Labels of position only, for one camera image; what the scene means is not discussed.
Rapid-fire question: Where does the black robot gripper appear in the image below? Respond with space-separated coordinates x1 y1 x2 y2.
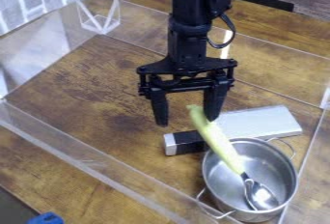
136 16 237 126

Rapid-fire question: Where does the small silver pot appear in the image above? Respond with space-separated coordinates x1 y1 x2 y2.
196 138 297 223

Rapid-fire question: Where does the yellow handled metal spoon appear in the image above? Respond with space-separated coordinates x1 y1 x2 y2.
187 104 279 210

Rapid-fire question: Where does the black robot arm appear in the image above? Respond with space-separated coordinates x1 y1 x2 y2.
136 0 237 126

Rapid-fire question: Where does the clear acrylic barrier panel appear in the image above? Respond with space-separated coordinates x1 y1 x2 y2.
0 0 330 224

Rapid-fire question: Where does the black and silver block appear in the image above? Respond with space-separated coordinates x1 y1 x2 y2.
164 130 208 156

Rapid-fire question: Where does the grey flat metal box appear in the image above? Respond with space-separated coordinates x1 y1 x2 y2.
215 105 303 139

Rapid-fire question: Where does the blue object at corner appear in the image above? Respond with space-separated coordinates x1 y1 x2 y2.
25 212 64 224

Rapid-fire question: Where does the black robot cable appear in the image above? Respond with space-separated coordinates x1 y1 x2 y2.
205 13 237 50

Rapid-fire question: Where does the clear acrylic corner bracket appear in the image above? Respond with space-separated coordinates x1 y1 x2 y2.
76 0 121 35

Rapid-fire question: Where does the black strip on wall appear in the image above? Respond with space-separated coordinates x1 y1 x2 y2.
243 0 293 12

